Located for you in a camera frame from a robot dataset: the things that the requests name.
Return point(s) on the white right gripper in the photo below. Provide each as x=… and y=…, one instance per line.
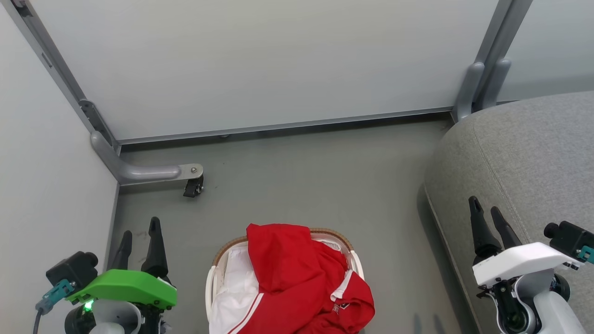
x=519, y=260

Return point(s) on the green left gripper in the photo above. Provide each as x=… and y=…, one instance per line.
x=125, y=285

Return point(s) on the red white-trimmed garment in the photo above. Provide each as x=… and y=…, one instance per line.
x=292, y=278

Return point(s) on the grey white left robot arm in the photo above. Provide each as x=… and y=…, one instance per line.
x=111, y=317

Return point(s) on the grey fabric sofa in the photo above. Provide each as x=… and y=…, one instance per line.
x=524, y=162

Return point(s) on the white woven laundry basket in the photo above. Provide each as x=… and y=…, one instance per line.
x=214, y=280

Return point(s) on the grey partition foot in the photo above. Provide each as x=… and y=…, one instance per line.
x=139, y=172

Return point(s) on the black caster wheel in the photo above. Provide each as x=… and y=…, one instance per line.
x=193, y=188

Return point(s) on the teal plug connector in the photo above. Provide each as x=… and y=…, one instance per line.
x=587, y=254

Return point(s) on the white basket liner fabric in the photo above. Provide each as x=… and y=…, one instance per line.
x=234, y=290

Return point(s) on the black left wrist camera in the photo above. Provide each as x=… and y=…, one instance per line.
x=74, y=270

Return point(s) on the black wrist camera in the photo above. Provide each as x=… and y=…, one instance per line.
x=74, y=270
x=570, y=239

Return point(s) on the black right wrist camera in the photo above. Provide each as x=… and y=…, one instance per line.
x=570, y=239

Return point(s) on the grey double partition post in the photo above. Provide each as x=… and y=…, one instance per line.
x=487, y=74

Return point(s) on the grey partition bottom rail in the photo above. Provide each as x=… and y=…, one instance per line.
x=278, y=126

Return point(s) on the grey partition frame post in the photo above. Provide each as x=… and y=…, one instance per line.
x=55, y=69

